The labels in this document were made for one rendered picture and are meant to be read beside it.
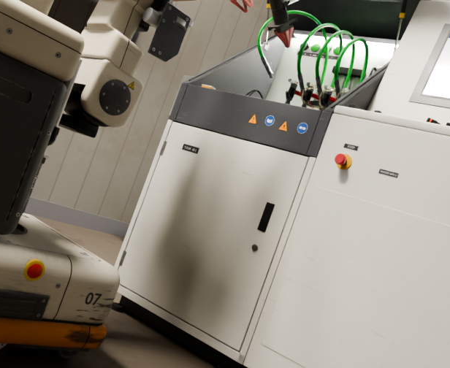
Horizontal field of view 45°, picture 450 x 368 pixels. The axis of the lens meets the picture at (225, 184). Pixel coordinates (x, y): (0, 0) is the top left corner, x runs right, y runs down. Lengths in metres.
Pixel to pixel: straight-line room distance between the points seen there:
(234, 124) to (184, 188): 0.31
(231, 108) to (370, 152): 0.58
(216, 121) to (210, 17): 2.76
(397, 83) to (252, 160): 0.60
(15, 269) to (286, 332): 0.85
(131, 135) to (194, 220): 2.42
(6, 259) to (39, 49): 0.49
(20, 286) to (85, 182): 2.90
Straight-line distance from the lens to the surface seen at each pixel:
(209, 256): 1.94
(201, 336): 1.94
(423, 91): 2.04
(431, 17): 2.26
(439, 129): 1.70
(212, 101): 2.11
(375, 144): 1.74
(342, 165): 1.75
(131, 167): 4.41
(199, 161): 2.05
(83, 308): 1.48
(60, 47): 1.34
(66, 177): 4.15
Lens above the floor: 0.55
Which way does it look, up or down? 2 degrees up
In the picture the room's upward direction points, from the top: 20 degrees clockwise
